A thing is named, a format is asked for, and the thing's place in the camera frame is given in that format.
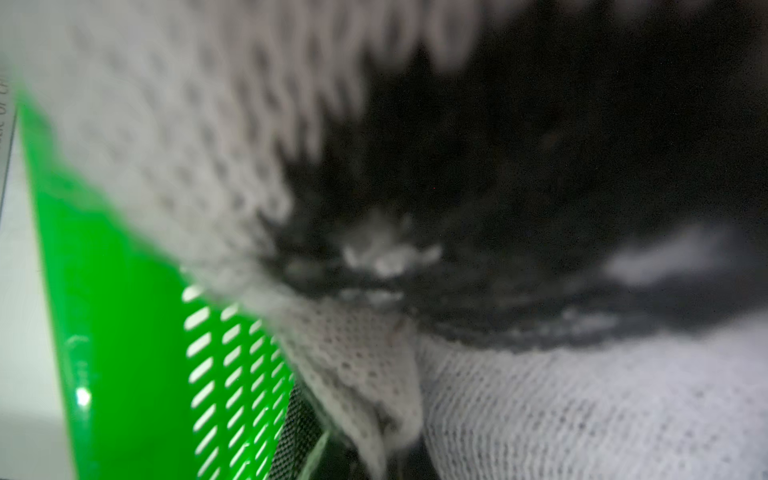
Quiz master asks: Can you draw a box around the white black smiley scarf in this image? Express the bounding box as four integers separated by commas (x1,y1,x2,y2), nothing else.
1,1,767,370

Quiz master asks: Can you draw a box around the green plastic mesh basket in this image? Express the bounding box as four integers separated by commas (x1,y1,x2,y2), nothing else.
16,89,298,480

